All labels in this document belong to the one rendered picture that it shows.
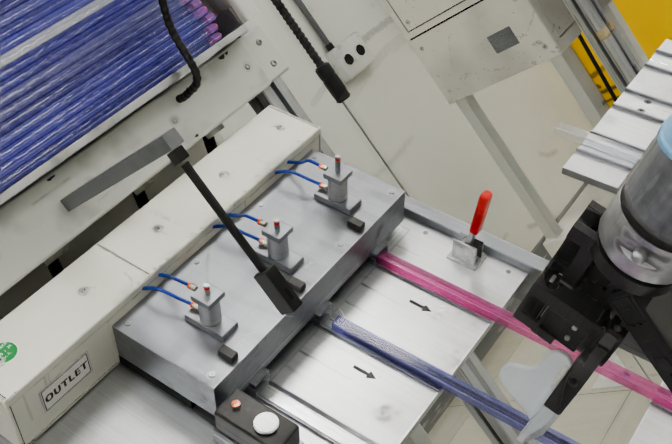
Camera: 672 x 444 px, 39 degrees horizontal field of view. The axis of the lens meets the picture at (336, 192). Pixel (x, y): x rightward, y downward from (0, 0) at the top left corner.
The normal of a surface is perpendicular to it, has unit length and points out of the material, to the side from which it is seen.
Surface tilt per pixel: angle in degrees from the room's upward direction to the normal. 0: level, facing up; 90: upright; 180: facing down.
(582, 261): 90
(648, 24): 90
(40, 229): 90
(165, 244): 44
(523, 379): 73
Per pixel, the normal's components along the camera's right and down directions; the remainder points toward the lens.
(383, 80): 0.59, -0.24
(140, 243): 0.00, -0.74
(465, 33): -0.57, 0.55
